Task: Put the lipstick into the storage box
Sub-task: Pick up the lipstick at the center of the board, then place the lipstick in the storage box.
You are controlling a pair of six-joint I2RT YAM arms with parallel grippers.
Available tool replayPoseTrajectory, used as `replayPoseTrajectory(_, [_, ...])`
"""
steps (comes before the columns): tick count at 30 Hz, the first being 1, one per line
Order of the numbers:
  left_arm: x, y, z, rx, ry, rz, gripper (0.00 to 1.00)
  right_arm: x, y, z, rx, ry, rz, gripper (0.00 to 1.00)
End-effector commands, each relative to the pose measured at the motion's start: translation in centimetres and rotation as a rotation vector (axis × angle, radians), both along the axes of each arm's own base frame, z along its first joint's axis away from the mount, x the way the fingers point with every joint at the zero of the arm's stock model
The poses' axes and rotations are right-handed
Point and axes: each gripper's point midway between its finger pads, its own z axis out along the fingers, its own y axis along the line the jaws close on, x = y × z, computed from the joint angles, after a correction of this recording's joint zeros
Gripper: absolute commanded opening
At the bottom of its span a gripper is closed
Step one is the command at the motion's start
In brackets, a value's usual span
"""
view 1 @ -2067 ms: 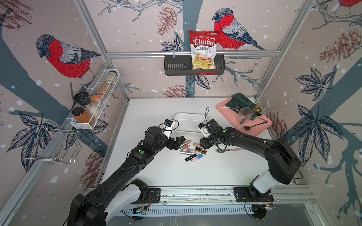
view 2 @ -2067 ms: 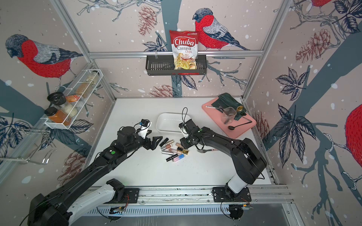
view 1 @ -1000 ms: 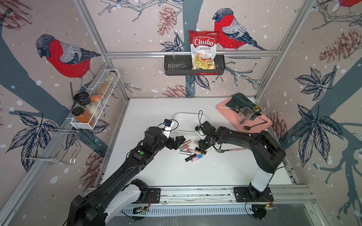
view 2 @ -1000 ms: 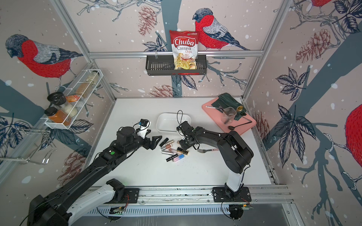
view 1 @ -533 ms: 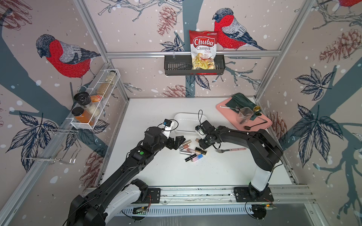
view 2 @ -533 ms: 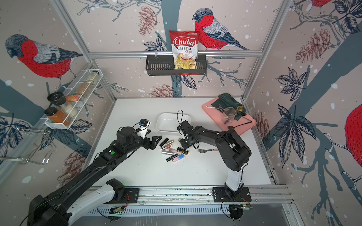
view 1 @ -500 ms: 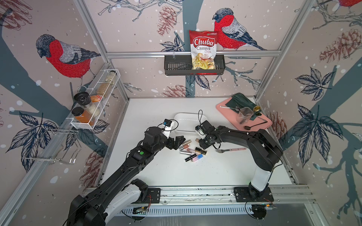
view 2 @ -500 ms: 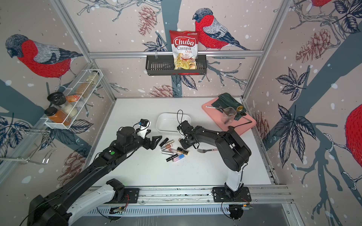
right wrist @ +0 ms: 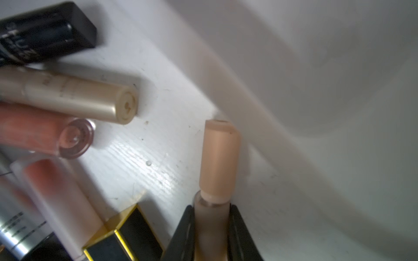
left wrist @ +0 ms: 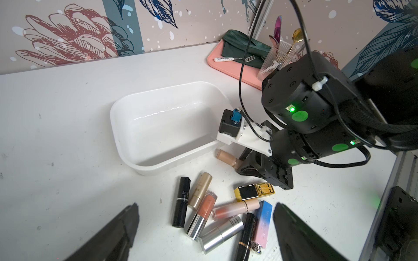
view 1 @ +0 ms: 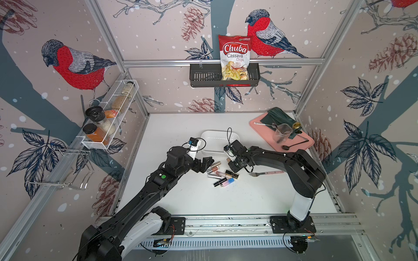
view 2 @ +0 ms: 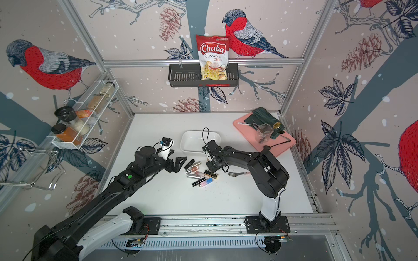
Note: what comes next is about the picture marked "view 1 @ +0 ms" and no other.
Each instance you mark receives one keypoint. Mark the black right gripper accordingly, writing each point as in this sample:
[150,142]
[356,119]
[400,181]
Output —
[234,169]

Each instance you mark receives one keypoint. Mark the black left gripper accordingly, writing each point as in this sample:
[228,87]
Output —
[203,168]

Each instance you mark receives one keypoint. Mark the gold black lipstick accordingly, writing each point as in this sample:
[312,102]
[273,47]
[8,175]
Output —
[232,174]

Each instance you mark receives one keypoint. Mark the pink blue lipstick tube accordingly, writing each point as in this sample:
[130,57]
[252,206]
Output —
[227,182]

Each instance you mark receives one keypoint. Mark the black gold-band lipstick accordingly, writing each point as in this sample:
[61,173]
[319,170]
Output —
[219,182]

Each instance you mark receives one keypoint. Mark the white plastic storage box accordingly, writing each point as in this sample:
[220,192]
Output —
[216,140]

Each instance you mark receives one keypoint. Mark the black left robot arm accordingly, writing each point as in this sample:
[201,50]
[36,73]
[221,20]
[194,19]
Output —
[141,218]

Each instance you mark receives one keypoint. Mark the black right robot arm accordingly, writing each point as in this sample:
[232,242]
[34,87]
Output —
[304,173]

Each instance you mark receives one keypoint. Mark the silver lipstick tube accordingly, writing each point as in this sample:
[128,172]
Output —
[214,176]

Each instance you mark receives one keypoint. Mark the tan cap lip gloss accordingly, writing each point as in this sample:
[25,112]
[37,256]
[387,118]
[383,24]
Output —
[215,164]

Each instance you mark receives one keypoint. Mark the black spoon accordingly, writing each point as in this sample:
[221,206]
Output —
[286,148]

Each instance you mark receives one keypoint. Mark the clear plastic cup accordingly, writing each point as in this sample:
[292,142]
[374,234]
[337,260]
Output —
[282,133]

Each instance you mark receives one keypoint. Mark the dark green folded cloth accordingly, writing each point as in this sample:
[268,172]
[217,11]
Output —
[276,116]

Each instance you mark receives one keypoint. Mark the pink rectangular tray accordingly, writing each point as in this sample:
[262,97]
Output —
[267,135]

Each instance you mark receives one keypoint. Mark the gold spoon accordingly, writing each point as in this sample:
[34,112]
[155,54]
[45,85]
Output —
[296,125]

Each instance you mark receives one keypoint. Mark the orange spice jar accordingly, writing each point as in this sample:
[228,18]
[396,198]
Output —
[95,134]

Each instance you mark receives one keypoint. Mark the black lid spice jar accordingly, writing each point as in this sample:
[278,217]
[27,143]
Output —
[97,115]

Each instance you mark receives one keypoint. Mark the red cassava chips bag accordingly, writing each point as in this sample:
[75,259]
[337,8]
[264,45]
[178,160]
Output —
[234,56]

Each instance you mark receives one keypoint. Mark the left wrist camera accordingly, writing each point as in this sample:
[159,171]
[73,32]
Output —
[193,147]

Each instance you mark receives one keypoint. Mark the fork with pink handle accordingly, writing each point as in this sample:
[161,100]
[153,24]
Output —
[257,174]

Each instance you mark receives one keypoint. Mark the white handle utensil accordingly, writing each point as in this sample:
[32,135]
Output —
[262,124]

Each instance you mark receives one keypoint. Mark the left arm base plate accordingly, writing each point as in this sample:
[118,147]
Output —
[175,226]

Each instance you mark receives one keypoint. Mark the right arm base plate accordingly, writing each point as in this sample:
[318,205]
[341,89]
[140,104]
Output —
[282,224]

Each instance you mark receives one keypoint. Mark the white wire spice rack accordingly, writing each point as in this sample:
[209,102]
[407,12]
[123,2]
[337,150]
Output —
[115,109]

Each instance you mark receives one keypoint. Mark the metal wire hook rack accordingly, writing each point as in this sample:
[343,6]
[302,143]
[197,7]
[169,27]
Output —
[74,170]

